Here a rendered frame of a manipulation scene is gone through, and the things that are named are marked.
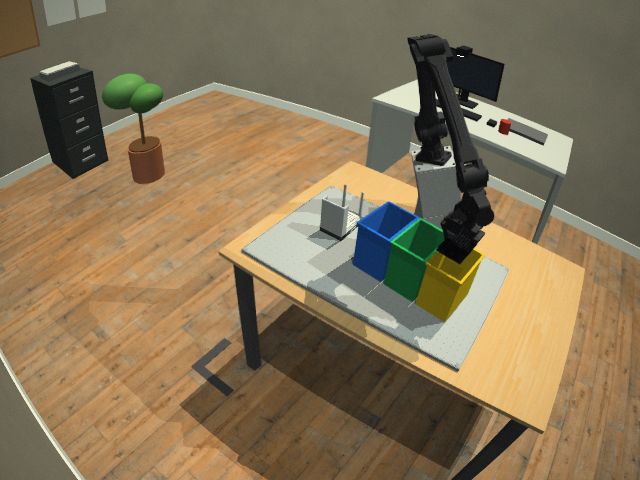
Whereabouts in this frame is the green open-top bin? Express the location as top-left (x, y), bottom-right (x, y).
top-left (383, 219), bottom-right (444, 302)

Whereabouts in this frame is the yellow open bin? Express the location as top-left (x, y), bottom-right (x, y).
top-left (415, 248), bottom-right (485, 322)

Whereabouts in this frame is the white well plate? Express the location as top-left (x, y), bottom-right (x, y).
top-left (346, 212), bottom-right (360, 231)

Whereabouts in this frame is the blue open-top bin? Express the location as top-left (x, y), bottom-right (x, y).
top-left (353, 202), bottom-right (419, 282)

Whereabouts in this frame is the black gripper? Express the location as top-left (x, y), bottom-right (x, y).
top-left (441, 211), bottom-right (485, 254)

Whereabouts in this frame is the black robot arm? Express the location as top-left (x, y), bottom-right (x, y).
top-left (407, 34), bottom-right (494, 238)

